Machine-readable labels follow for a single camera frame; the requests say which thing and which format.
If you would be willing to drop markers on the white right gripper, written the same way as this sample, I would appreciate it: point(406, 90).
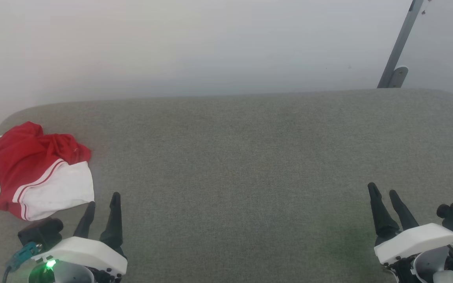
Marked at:
point(415, 237)

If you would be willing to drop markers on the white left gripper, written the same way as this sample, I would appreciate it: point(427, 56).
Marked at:
point(81, 253)

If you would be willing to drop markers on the red and white shirt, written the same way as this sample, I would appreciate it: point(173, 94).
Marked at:
point(26, 169)

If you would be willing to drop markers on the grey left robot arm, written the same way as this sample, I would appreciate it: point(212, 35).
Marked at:
point(63, 273)

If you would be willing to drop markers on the grey fabric sofa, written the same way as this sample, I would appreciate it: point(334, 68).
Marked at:
point(250, 177)

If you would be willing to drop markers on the teal left camera connector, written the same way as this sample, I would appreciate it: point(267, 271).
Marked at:
point(24, 254)

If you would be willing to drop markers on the grey metal pole bracket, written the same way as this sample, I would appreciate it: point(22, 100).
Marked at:
point(398, 76)

